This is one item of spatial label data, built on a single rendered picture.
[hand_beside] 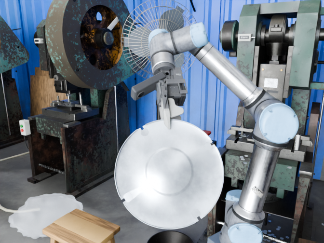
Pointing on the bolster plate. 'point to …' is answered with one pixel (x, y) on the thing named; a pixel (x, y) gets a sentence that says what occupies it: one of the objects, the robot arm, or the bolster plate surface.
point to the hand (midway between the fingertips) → (165, 126)
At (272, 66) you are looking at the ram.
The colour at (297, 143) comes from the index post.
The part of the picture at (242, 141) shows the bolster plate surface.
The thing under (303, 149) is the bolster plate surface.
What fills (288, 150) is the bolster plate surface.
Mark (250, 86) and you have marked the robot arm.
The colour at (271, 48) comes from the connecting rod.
